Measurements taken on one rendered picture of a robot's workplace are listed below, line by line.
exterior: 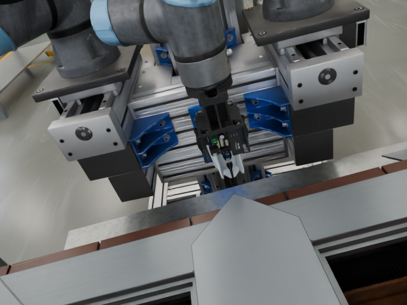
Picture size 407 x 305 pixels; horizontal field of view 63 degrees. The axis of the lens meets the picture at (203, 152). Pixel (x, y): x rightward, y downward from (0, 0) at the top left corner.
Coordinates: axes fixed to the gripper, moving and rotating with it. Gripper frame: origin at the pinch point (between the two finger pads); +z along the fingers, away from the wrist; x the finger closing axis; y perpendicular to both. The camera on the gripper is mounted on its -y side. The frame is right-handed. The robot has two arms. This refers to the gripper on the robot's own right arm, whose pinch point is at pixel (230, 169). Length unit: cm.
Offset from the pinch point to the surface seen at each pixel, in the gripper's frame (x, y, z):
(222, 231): -4.1, 12.1, 2.1
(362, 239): 15.8, 18.7, 3.8
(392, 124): 100, -102, 87
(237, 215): -1.0, 9.5, 2.2
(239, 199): 0.0, 6.0, 2.2
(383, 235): 18.9, 18.7, 4.2
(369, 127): 87, -105, 87
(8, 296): -41.1, 13.7, 2.2
